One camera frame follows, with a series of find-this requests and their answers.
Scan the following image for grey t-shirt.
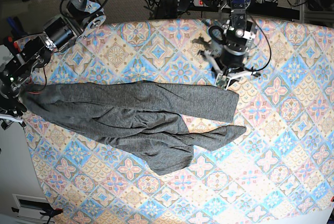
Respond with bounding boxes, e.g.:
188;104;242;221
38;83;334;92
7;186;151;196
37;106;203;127
20;81;246;175

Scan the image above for tangled black cables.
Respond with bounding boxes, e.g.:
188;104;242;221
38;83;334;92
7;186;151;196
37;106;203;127
142;0;194;20

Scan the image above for red black clamp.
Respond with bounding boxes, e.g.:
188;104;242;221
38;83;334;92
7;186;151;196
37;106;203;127
3;37;20;55

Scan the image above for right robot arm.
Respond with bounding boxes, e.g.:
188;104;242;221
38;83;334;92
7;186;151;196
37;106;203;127
1;0;105;129

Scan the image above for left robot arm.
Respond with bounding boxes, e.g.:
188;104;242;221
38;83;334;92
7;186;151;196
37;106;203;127
198;0;259;90

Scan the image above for patterned tablecloth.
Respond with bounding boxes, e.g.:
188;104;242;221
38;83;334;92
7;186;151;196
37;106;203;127
24;19;333;223

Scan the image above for white vent panel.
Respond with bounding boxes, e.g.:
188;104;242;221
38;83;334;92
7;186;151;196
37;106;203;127
11;194;51;222

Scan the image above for white power strip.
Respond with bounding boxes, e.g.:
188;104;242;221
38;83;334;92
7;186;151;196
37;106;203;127
193;0;241;8

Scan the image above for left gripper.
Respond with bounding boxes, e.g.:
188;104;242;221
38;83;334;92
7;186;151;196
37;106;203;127
200;41;261;90

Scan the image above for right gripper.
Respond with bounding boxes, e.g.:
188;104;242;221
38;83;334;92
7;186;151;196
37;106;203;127
1;77;27;130

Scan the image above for black orange clamp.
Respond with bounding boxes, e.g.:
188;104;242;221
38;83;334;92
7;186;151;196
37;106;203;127
11;207;63;220

